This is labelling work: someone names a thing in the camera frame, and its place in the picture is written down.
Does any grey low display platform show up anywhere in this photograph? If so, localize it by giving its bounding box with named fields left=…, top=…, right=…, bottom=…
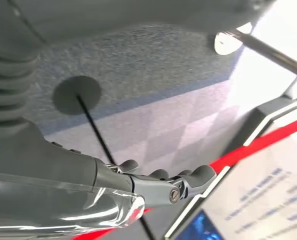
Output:
left=148, top=94, right=297, bottom=240

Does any chrome stanchion with round base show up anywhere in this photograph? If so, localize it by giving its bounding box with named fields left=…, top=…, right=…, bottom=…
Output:
left=214, top=21, right=297, bottom=83

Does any dark blue speckled rug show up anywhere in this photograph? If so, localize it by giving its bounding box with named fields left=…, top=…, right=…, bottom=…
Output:
left=24, top=21, right=244, bottom=137

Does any black stanchion with round base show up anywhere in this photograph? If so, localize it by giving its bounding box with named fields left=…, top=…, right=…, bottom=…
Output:
left=52, top=75, right=156, bottom=240

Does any red barrier belt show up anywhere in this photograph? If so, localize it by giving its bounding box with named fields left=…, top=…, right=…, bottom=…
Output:
left=71, top=114, right=297, bottom=240

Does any grey robot body shell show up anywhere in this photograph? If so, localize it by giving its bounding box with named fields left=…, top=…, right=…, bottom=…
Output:
left=0, top=0, right=276, bottom=46

